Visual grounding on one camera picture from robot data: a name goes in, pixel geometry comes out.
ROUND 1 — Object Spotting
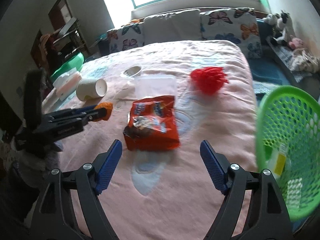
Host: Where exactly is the green plastic basket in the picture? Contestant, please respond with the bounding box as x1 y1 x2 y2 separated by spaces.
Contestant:
255 86 319 222

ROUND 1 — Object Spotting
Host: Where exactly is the pink plush toy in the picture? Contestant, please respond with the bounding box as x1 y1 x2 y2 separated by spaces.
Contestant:
288 37 305 50

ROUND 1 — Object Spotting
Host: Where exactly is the red foam fruit net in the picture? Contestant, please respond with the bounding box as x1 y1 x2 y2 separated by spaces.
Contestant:
190 67 229 96

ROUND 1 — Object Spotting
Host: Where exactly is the butterfly cushion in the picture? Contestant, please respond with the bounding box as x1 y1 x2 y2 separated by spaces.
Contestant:
200 8 263 59
107 23 145 54

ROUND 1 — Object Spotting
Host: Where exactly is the white paper cup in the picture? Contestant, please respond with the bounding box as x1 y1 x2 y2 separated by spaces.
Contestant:
76 79 107 101

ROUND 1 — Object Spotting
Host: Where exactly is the pink quilted blanket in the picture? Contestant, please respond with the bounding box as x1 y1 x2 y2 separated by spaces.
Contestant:
41 39 259 240

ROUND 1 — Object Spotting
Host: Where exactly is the pink tissue pack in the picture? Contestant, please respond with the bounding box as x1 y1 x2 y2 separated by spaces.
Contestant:
53 68 82 101

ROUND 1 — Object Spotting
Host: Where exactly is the clear rectangular plastic container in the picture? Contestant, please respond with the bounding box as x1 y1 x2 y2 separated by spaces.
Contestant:
133 74 177 99

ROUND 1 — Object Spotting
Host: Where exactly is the grey plush toy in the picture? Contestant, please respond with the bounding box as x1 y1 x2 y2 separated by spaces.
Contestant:
263 14 280 25

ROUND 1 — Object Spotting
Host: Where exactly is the cow plush toy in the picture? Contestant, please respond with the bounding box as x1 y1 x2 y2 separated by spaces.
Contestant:
270 10 295 46

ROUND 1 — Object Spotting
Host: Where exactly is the butterfly cushion left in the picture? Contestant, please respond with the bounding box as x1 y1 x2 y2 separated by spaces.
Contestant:
107 23 145 54

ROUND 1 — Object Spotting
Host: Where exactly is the butterfly cushion right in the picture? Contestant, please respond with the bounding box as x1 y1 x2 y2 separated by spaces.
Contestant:
200 8 263 59

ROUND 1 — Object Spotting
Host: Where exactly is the red snack bag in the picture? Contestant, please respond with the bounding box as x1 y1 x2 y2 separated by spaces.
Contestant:
123 95 180 152

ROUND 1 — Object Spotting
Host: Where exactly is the dark wooden shelf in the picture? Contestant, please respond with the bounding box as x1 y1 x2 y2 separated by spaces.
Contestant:
30 0 91 75

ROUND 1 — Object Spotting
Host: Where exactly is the white sofa cushion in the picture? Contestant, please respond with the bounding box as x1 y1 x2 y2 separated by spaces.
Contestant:
143 9 202 45

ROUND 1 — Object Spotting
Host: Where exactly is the striped grey mat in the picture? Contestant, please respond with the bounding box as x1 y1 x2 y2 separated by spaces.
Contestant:
266 36 312 83

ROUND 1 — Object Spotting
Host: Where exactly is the small clear plastic cup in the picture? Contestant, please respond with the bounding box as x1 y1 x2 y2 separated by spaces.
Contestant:
121 66 142 78

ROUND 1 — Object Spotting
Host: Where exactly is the crumpled beige cloth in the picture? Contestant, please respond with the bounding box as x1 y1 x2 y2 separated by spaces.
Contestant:
289 48 319 73

